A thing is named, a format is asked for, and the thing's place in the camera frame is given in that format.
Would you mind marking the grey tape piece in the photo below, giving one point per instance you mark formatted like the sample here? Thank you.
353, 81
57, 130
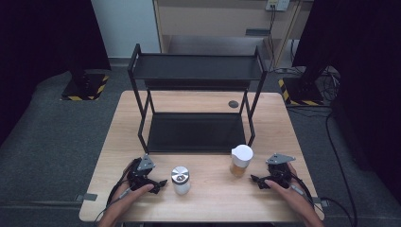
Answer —
86, 197
324, 201

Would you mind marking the glass jar with silver lid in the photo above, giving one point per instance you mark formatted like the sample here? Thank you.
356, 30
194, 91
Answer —
181, 184

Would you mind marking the person's right hand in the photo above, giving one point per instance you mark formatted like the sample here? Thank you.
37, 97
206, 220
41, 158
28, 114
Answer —
294, 195

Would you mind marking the black metal two-tier rack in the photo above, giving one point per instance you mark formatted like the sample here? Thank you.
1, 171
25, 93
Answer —
195, 67

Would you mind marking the black curtain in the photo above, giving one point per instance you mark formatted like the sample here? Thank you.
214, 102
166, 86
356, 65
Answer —
365, 63
44, 34

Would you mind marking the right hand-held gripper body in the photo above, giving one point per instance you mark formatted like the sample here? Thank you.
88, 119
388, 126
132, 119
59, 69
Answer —
280, 173

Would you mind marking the beige wooden cabinet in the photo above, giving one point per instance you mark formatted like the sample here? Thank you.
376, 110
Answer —
214, 22

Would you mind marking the person's left hand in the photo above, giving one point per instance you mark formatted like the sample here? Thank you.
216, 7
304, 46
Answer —
126, 200

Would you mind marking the amber bottle with white cap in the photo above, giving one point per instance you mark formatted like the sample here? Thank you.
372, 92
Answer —
242, 156

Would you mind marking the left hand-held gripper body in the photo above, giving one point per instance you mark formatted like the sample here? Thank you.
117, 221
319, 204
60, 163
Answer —
142, 176

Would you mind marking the round dark table grommet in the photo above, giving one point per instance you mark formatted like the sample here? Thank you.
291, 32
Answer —
233, 104

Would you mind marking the white wall socket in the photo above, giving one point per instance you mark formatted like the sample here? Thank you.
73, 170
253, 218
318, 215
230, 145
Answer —
277, 4

